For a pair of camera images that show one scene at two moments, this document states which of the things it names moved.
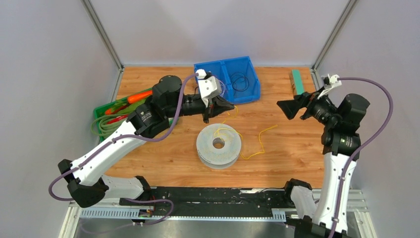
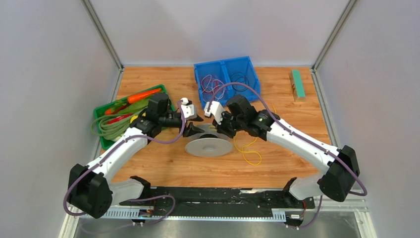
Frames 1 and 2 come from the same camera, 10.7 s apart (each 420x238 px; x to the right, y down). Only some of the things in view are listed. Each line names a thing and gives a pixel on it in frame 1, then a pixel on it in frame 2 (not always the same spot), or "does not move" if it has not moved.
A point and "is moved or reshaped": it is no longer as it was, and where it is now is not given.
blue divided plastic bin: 238,80 does not move
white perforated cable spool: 216,158 is moved or reshaped
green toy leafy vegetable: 130,106 does not move
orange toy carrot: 132,98 does not move
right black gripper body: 320,110 → 230,125
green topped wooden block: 296,82 does not move
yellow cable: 241,138 is moved or reshaped
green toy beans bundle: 99,125 does not move
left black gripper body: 203,109 → 185,125
